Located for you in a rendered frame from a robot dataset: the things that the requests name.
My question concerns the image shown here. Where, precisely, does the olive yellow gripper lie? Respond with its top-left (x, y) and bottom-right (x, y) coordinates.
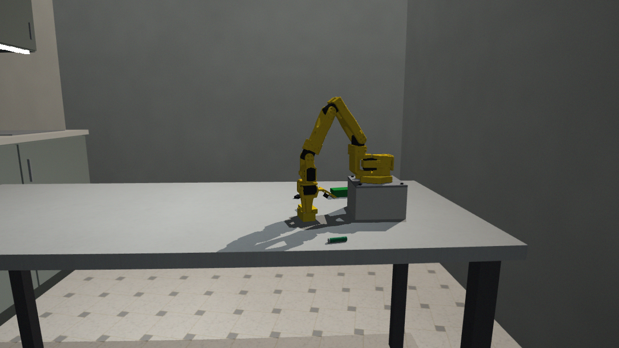
top-left (297, 179), bottom-right (336, 213)

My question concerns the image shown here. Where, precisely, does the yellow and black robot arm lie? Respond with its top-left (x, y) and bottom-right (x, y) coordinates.
top-left (299, 97), bottom-right (392, 184)

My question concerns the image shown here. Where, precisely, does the green aaa battery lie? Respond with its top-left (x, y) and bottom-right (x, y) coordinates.
top-left (328, 236), bottom-right (347, 243)

